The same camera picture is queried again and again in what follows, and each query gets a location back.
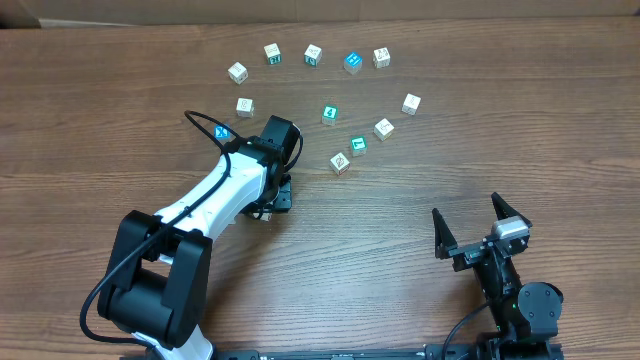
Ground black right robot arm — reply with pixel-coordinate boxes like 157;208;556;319
425;192;564;360

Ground yellow anchor wooden block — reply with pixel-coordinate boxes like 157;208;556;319
401;93;421;116

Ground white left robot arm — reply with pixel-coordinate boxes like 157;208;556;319
80;116;303;359

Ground green K wooden block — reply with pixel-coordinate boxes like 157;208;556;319
264;43;282;65

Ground green-edged picture wooden block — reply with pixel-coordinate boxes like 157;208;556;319
252;213;272;222

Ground blue-top wooden block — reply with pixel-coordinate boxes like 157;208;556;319
343;52;363;75

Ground blue X wooden block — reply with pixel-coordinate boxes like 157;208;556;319
215;125;232;141

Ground yellow O wooden block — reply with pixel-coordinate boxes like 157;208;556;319
373;47;391;69

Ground green J wooden block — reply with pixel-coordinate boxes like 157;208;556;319
304;44;322;67

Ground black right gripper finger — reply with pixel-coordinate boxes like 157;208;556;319
432;208;458;259
491;192;533;228

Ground yellow G wooden block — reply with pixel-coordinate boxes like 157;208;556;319
373;118;394;141

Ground green 4 wooden block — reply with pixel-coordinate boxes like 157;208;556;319
321;104;338;126

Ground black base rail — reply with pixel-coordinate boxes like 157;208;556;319
119;342;565;360

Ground yellow-edged wooden block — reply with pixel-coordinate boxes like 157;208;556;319
228;62;248;85

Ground plain globe wooden block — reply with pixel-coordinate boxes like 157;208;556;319
236;98;255;118

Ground red Y wooden block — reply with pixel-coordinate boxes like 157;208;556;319
329;152;351;176

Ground green 7 wooden block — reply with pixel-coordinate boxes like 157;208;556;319
350;136;368;157

